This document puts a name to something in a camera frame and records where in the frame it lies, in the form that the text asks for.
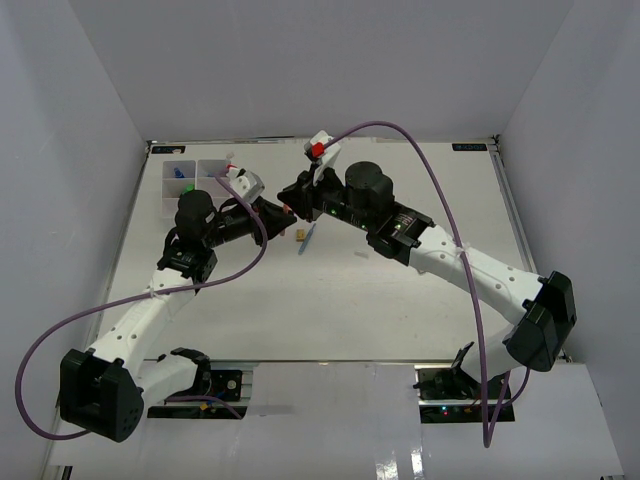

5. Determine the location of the purple cable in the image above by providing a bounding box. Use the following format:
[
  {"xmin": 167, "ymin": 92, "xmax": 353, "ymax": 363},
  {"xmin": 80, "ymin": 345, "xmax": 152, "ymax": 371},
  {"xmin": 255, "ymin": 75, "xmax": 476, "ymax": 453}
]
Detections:
[
  {"xmin": 324, "ymin": 119, "xmax": 532, "ymax": 449},
  {"xmin": 14, "ymin": 172, "xmax": 269, "ymax": 440}
]

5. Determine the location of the white compartment organizer box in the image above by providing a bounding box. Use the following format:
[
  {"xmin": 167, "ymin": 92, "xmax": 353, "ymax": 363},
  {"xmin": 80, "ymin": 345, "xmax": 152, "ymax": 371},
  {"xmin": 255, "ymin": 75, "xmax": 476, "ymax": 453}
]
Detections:
[{"xmin": 161, "ymin": 159, "xmax": 231, "ymax": 219}]

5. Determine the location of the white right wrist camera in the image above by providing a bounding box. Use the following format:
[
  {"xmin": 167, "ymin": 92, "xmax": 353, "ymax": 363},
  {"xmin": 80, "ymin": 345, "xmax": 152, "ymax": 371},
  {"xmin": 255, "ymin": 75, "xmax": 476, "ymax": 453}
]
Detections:
[{"xmin": 304, "ymin": 130, "xmax": 341, "ymax": 186}]

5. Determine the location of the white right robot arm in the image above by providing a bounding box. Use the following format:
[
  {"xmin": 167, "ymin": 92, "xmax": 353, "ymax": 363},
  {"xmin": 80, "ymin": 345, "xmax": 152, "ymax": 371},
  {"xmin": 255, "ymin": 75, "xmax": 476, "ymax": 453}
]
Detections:
[{"xmin": 277, "ymin": 161, "xmax": 577, "ymax": 399}]

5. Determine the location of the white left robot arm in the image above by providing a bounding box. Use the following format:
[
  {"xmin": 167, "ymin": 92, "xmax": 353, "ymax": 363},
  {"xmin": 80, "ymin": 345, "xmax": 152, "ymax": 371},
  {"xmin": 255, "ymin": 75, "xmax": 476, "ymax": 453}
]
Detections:
[{"xmin": 59, "ymin": 190, "xmax": 296, "ymax": 442}]

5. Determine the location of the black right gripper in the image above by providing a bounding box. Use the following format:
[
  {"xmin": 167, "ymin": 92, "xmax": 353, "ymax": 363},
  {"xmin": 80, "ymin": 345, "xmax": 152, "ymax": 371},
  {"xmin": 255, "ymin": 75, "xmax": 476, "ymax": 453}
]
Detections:
[{"xmin": 278, "ymin": 166, "xmax": 371, "ymax": 234}]

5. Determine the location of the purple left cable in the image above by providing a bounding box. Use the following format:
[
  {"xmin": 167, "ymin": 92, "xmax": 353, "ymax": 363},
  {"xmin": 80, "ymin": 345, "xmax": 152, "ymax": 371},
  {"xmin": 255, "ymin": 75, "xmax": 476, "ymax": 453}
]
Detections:
[{"xmin": 14, "ymin": 172, "xmax": 269, "ymax": 440}]

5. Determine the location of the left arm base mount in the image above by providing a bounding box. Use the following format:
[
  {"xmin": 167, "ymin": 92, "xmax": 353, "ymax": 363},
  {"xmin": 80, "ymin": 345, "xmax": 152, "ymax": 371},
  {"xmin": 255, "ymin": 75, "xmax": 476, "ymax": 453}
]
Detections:
[{"xmin": 147, "ymin": 369, "xmax": 248, "ymax": 420}]

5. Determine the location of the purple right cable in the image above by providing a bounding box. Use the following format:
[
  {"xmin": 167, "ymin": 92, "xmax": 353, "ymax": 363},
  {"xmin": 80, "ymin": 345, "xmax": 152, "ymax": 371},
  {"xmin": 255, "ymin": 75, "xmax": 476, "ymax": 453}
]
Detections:
[{"xmin": 324, "ymin": 119, "xmax": 532, "ymax": 449}]

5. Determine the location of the light blue pen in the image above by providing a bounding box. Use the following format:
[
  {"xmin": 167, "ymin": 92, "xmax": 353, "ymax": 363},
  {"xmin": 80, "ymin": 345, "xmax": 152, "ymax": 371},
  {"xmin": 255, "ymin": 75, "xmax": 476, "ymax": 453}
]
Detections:
[{"xmin": 298, "ymin": 224, "xmax": 316, "ymax": 255}]

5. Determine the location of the black logo label left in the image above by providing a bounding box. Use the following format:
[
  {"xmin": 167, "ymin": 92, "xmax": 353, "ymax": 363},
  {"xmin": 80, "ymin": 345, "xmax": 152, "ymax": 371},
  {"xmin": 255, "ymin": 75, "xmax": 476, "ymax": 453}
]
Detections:
[{"xmin": 151, "ymin": 145, "xmax": 186, "ymax": 155}]

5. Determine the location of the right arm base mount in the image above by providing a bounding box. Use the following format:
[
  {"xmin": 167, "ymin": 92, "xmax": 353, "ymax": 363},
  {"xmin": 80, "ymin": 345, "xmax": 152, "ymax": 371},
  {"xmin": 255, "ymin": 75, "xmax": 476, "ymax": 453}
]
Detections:
[{"xmin": 413, "ymin": 342, "xmax": 482, "ymax": 425}]

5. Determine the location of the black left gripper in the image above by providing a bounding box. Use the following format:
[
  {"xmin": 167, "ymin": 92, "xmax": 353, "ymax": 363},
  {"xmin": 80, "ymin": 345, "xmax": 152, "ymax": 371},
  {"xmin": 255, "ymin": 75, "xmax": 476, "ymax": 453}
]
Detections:
[{"xmin": 202, "ymin": 194, "xmax": 295, "ymax": 249}]

